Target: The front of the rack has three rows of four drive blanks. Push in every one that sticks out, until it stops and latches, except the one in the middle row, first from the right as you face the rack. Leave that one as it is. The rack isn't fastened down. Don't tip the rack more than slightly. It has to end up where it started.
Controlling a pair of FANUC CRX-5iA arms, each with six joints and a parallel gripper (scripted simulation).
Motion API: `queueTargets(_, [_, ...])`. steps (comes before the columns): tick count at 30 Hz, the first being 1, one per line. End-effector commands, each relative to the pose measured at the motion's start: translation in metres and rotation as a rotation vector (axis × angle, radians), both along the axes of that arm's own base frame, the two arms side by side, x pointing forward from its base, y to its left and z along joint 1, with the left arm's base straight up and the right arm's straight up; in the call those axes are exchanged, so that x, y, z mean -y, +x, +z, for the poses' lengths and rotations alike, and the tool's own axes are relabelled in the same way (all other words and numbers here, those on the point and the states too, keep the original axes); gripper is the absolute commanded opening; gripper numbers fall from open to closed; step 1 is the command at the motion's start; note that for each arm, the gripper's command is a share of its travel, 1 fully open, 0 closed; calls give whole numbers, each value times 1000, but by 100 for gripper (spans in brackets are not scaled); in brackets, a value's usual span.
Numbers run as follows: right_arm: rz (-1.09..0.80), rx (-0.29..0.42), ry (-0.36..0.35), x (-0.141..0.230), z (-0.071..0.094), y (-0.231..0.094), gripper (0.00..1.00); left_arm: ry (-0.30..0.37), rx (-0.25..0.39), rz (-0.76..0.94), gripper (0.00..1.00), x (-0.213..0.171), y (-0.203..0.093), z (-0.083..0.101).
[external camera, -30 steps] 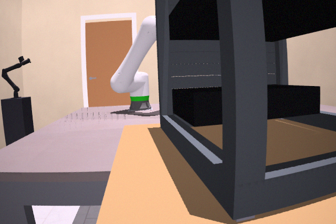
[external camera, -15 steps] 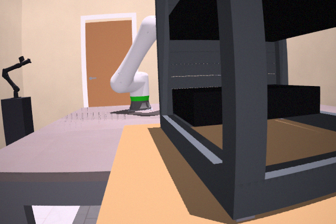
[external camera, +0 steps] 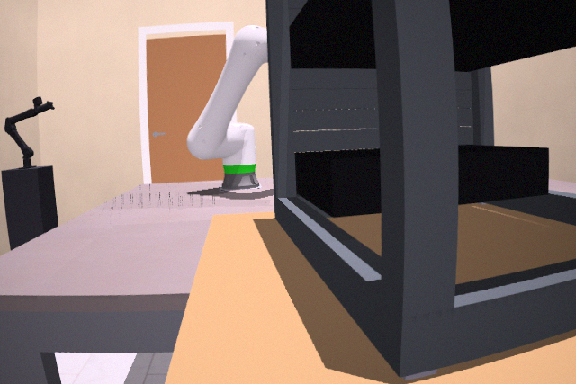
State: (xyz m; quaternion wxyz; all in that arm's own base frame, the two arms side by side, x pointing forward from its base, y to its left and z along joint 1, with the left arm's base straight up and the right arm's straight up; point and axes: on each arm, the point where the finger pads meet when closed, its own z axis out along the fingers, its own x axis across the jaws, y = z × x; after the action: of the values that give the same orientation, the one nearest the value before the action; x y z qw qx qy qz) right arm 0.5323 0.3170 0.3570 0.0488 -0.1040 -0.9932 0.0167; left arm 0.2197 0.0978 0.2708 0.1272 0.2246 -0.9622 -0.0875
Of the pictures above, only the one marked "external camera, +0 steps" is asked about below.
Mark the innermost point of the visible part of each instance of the tan flat board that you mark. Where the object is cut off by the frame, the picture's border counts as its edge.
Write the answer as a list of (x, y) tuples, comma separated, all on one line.
[(258, 313)]

